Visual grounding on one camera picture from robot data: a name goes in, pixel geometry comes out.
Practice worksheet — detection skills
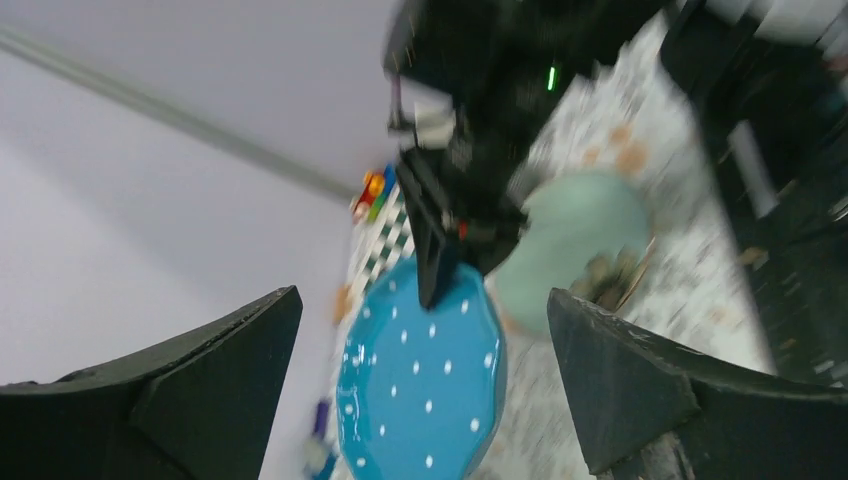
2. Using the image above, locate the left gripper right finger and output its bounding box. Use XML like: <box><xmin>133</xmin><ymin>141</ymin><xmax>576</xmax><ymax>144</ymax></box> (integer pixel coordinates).
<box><xmin>548</xmin><ymin>289</ymin><xmax>847</xmax><ymax>479</ymax></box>

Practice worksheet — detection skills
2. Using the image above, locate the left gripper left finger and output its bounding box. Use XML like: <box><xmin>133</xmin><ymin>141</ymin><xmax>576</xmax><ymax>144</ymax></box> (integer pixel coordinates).
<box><xmin>1</xmin><ymin>286</ymin><xmax>302</xmax><ymax>479</ymax></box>

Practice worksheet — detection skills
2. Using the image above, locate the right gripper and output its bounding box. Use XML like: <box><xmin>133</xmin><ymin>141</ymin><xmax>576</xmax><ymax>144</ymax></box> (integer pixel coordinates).
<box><xmin>397</xmin><ymin>127</ymin><xmax>530</xmax><ymax>310</ymax></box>

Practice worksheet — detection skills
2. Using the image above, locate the blue dotted plate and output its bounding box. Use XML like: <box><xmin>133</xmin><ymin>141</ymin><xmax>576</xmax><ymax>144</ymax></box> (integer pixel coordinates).
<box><xmin>336</xmin><ymin>257</ymin><xmax>507</xmax><ymax>480</ymax></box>

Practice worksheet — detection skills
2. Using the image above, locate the light green floral plate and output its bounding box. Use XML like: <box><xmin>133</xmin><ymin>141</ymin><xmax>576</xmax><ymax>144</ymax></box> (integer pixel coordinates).
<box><xmin>487</xmin><ymin>171</ymin><xmax>655</xmax><ymax>337</ymax></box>

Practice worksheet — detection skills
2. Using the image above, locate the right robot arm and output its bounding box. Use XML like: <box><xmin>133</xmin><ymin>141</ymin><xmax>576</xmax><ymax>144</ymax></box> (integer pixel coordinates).
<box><xmin>383</xmin><ymin>0</ymin><xmax>662</xmax><ymax>309</ymax></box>

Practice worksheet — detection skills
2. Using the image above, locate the green white checkerboard mat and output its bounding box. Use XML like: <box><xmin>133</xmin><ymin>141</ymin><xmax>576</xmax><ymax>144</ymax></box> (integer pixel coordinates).
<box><xmin>346</xmin><ymin>187</ymin><xmax>415</xmax><ymax>301</ymax></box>

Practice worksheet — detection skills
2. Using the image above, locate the colourful toy car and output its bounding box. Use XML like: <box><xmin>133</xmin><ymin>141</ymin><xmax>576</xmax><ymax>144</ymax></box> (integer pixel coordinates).
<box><xmin>351</xmin><ymin>164</ymin><xmax>396</xmax><ymax>224</ymax></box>

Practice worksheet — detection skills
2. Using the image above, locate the tan wooden block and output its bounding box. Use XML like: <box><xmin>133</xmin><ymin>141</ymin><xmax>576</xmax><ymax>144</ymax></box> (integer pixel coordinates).
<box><xmin>332</xmin><ymin>284</ymin><xmax>353</xmax><ymax>326</ymax></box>

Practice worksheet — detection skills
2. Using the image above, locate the purple lego brick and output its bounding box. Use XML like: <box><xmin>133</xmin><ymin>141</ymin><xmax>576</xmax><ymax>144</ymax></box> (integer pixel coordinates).
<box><xmin>312</xmin><ymin>398</ymin><xmax>331</xmax><ymax>441</ymax></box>

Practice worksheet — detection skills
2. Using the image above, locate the blue grey lego brick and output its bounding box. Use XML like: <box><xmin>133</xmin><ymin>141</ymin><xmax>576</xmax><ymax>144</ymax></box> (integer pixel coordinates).
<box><xmin>303</xmin><ymin>436</ymin><xmax>338</xmax><ymax>480</ymax></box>

